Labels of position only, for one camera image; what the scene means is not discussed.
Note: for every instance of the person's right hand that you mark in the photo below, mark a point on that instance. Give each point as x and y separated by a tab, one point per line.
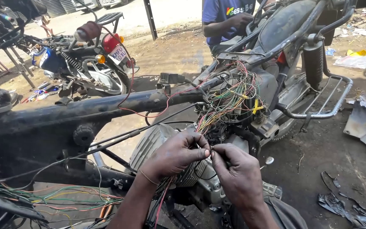
237	178

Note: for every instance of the person's left hand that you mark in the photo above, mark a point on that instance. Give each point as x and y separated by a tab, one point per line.
173	157

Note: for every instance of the multicoloured wiring harness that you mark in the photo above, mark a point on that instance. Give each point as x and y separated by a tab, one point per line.
230	98

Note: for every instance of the silver motorcycle engine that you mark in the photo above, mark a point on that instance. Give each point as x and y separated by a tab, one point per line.
173	165

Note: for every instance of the thin wrist band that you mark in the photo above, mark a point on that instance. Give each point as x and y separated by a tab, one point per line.
148	178

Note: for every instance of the person's grey trouser leg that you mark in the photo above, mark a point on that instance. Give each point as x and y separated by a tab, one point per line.
286	213

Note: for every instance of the black electrical connector block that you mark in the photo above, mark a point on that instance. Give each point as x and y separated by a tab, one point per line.
170	79

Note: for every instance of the torn black plastic scraps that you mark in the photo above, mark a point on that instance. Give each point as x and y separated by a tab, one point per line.
348	206

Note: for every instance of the chrome rear carrier rack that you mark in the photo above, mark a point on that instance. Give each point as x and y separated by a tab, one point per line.
321	98

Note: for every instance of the blue parked motorcycle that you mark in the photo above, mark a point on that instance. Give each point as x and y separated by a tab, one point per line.
84	60

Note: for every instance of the black rear shock absorber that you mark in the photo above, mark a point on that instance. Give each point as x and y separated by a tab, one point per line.
313	62

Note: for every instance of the scattered tools on ground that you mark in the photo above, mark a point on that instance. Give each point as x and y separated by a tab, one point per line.
41	93

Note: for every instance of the clear plastic bag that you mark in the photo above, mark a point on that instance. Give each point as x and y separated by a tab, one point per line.
356	61

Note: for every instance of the yellow plastic scrap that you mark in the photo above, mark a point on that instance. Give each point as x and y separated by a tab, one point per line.
356	52

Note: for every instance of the heap of roadside litter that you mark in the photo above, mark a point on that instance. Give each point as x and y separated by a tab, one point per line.
364	24

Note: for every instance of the black stripped motorcycle frame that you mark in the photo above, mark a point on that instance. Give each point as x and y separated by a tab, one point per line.
91	111

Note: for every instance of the black metal post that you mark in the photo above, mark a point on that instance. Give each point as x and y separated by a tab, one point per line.
150	19

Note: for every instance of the metal stand frame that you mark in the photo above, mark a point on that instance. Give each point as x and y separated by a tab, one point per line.
8	63

